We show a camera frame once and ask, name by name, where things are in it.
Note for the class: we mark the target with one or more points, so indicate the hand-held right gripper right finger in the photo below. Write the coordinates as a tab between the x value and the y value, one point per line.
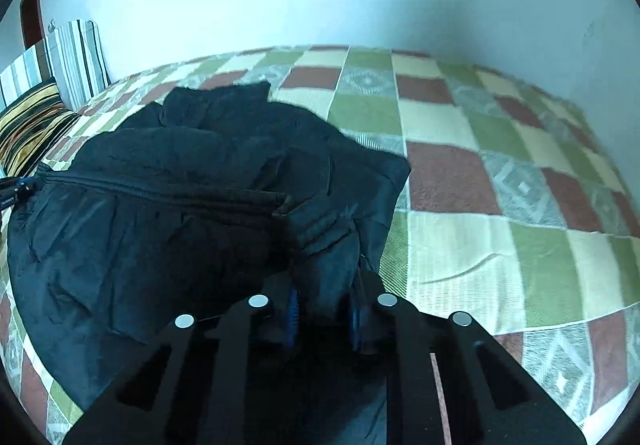
356	325

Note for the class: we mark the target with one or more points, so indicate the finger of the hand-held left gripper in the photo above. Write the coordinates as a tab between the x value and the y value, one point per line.
15	195

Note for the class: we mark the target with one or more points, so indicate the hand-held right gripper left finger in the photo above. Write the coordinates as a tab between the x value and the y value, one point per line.
292	320

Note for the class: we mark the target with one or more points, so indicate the black puffer jacket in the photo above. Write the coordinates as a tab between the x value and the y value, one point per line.
175	205

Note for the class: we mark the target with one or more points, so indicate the striped yellow black pillow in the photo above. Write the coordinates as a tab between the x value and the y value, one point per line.
30	125

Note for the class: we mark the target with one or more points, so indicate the striped padded headboard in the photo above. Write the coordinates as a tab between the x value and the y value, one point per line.
75	55

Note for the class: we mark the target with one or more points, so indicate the checkered bedspread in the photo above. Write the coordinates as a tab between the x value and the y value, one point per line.
450	175

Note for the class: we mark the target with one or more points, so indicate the brown wooden door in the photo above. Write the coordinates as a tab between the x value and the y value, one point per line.
31	15

